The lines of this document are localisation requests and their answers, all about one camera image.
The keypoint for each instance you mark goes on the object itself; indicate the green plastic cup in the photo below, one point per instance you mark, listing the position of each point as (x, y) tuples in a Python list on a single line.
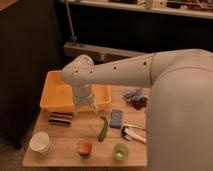
[(120, 152)]

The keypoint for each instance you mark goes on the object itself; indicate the dark striped block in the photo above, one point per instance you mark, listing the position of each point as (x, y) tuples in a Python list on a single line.
[(60, 119)]

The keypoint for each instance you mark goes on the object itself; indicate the grey metal beam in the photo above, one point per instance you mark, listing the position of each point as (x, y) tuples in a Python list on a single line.
[(98, 53)]

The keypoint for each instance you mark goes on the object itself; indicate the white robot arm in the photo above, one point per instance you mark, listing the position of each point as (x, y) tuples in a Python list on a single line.
[(179, 118)]

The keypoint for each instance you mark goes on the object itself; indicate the blue sponge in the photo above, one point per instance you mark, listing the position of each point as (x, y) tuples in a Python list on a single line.
[(116, 119)]

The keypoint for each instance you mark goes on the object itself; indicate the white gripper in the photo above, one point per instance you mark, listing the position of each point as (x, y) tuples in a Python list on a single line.
[(83, 95)]

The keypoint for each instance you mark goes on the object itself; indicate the white handled brush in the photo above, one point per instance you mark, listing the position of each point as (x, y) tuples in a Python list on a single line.
[(130, 135)]

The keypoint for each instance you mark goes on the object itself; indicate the orange round fruit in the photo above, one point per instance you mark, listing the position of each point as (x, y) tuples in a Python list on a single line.
[(84, 147)]

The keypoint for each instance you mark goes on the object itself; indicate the background shelf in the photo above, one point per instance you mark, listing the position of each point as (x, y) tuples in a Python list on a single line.
[(189, 8)]

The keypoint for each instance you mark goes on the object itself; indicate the yellow plastic bin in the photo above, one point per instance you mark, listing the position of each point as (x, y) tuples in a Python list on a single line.
[(57, 95)]

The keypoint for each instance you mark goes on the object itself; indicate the grey blue cloth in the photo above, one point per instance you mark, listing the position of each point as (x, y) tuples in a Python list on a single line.
[(133, 94)]

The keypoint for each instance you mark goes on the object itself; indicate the brown pine cone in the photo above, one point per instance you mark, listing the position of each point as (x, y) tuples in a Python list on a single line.
[(140, 103)]

